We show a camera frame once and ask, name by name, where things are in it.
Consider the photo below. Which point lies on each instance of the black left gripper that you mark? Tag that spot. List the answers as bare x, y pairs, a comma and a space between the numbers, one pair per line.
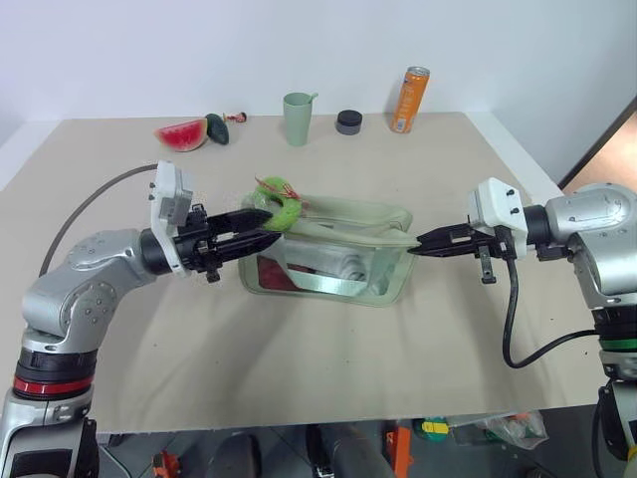
196, 246

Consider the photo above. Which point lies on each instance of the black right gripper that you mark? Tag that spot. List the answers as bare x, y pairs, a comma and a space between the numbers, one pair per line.
492, 244

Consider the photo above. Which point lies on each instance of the green transparent zip pouch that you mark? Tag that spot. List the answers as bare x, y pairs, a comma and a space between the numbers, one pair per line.
368, 214

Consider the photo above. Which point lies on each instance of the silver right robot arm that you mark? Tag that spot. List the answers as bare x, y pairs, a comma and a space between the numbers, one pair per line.
597, 224

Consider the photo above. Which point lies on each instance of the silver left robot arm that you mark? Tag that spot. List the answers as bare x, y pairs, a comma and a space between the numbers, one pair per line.
89, 279

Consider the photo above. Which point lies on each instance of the red item inside pouch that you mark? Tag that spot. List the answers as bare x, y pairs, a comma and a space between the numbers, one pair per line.
269, 276

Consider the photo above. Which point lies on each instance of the white cloth inside pouch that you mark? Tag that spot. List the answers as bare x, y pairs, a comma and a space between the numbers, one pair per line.
348, 261

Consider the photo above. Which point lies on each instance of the dark green avocado toy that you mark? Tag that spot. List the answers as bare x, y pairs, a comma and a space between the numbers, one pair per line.
217, 128

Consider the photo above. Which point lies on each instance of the watermelon slice toy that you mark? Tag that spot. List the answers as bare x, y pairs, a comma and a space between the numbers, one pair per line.
184, 135

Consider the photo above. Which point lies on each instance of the small red toy figure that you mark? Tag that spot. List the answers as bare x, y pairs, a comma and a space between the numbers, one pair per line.
238, 117

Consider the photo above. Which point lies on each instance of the pale green plastic cup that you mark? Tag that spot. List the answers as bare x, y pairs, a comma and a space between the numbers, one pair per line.
297, 122

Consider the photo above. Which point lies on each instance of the orange drink can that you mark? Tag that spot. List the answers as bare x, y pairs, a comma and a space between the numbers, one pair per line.
409, 102

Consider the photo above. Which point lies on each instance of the black grey round jar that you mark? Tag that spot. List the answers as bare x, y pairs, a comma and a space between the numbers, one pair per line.
349, 123

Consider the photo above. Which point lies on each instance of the green yellow toy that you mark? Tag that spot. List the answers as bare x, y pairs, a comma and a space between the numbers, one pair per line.
435, 429

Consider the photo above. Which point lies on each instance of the clear plastic bag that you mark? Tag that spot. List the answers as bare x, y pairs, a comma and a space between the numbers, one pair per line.
512, 430

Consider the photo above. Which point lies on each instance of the orange metal stand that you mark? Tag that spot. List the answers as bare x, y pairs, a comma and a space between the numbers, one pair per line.
399, 448

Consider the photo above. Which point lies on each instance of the dark rounded shape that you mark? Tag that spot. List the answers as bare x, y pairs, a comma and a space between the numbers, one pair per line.
348, 450

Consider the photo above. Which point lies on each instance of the small orange black object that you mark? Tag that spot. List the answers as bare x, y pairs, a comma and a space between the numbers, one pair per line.
165, 464

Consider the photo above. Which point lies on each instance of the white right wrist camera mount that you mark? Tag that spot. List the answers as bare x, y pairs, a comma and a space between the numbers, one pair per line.
497, 199

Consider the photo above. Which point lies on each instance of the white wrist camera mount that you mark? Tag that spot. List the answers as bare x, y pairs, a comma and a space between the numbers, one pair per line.
169, 194
497, 199

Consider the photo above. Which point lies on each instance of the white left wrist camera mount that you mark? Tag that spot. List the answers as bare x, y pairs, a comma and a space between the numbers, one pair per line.
169, 194

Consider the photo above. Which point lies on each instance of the brown door frame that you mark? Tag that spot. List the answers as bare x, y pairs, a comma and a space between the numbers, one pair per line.
597, 144

